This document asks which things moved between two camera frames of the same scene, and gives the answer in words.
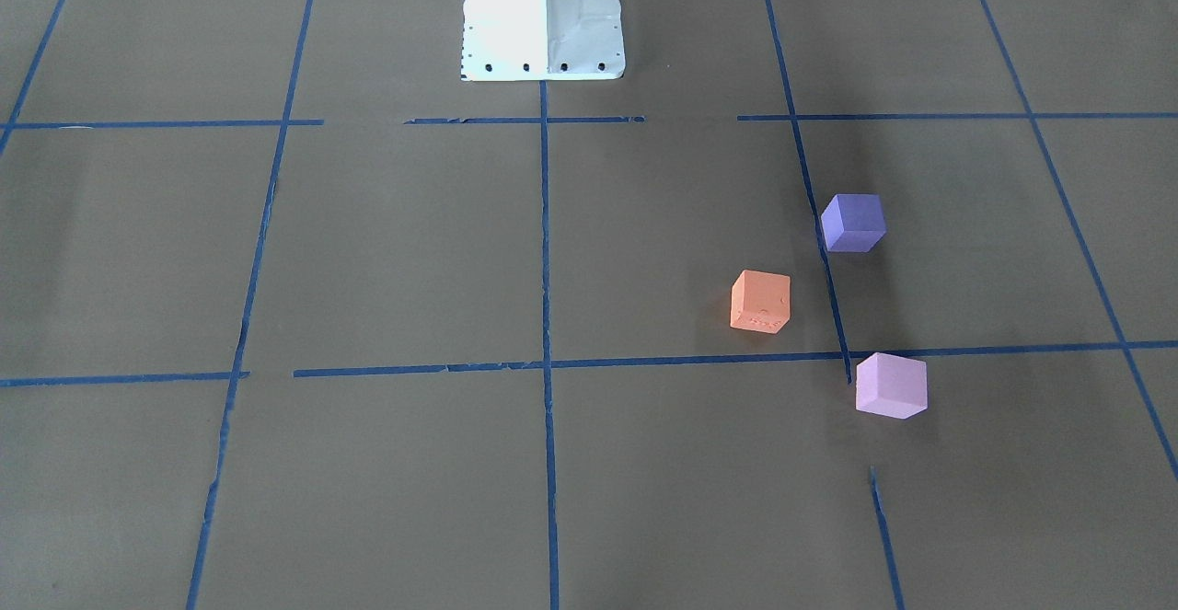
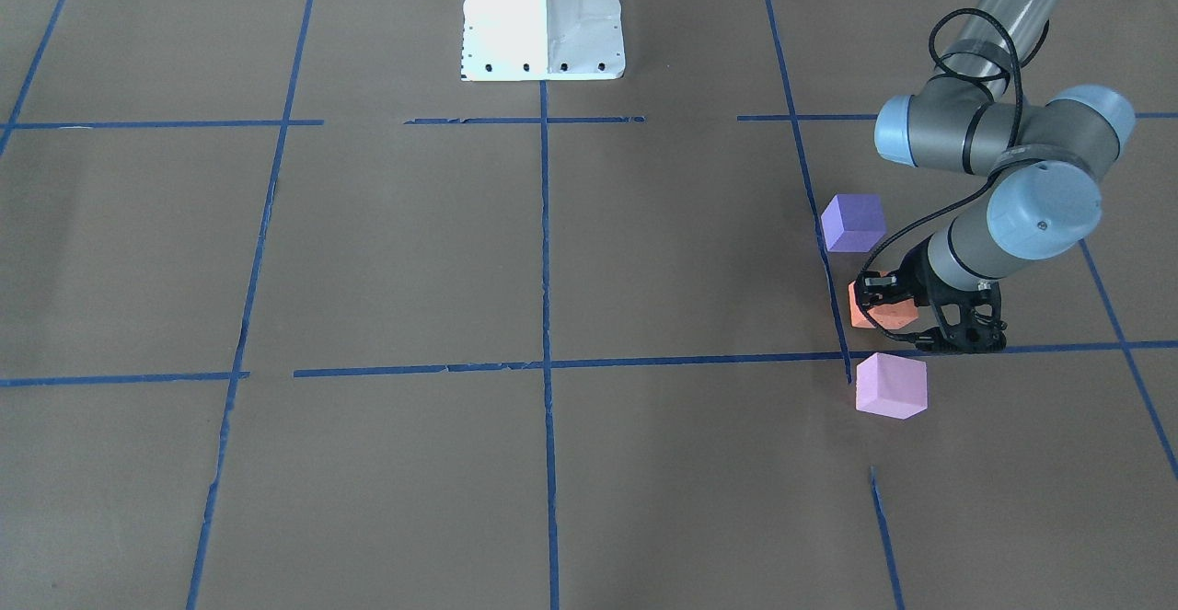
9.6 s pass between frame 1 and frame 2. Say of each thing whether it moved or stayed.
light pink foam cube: stayed
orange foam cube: moved
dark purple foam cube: stayed
